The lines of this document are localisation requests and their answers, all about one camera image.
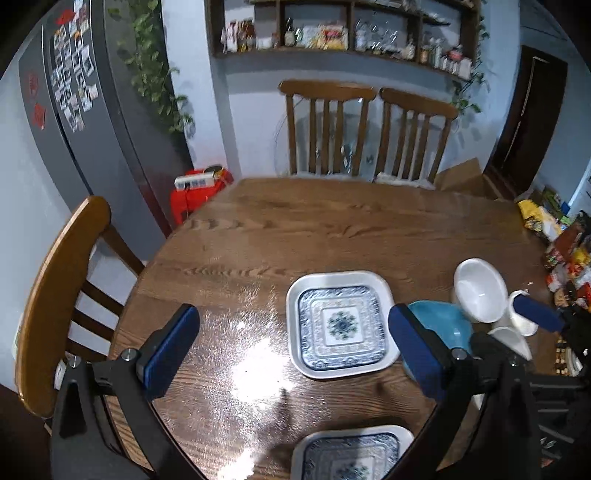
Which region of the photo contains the back left wooden chair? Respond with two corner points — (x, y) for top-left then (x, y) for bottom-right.
(279, 79), (377, 178)

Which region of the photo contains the medium white bowl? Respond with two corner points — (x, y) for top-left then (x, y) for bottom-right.
(452, 258), (508, 324)

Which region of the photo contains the yellow snack bag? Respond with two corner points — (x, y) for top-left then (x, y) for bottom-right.
(517, 199), (562, 242)

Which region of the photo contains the white power strip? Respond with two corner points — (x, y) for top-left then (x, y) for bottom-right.
(173, 171), (221, 191)

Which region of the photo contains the wooden chair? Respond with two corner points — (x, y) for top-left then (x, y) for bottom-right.
(375, 87), (459, 184)
(279, 79), (377, 178)
(15, 196), (144, 418)

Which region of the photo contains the cardboard box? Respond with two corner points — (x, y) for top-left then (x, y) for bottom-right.
(434, 158), (499, 200)

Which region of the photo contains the red stool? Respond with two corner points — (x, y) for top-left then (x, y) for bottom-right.
(169, 165), (233, 226)

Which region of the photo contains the small white ramekin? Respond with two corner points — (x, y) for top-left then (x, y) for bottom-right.
(507, 290), (538, 337)

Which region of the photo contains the grey refrigerator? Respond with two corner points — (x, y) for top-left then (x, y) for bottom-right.
(18, 1), (192, 260)

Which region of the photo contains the back right wooden chair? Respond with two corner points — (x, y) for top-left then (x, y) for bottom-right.
(375, 87), (459, 184)

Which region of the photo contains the right green vine plant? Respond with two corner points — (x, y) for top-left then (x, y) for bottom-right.
(451, 13), (490, 116)

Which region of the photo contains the large white bowl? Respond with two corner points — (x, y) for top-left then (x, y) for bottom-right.
(470, 326), (533, 409)

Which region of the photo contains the blue square plate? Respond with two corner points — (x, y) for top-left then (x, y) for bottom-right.
(403, 300), (473, 384)

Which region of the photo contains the wooden bead trivet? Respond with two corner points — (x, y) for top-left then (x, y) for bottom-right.
(555, 336), (570, 377)

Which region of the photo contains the dark wooden door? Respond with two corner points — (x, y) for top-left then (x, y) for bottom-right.
(485, 45), (568, 198)

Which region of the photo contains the dark wooden wall shelf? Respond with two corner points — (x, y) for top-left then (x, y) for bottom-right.
(204, 1), (486, 80)

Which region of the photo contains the hanging green vine plant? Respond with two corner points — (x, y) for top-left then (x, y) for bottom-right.
(106, 0), (194, 134)

